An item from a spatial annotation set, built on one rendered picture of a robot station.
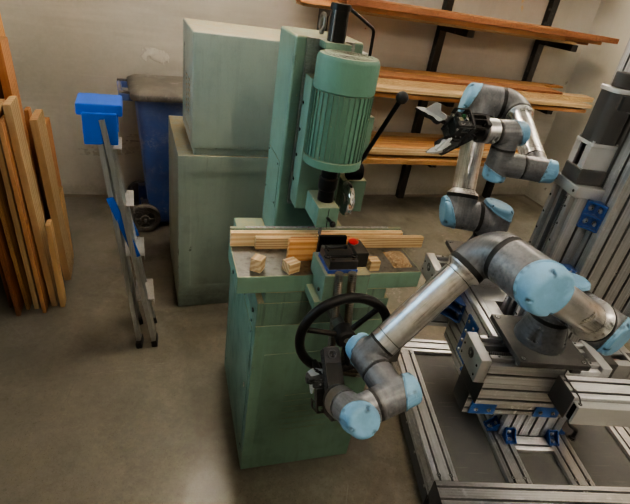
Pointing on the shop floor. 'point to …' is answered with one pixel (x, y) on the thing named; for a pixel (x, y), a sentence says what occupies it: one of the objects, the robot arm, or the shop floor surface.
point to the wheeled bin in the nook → (152, 142)
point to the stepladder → (119, 202)
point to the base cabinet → (277, 390)
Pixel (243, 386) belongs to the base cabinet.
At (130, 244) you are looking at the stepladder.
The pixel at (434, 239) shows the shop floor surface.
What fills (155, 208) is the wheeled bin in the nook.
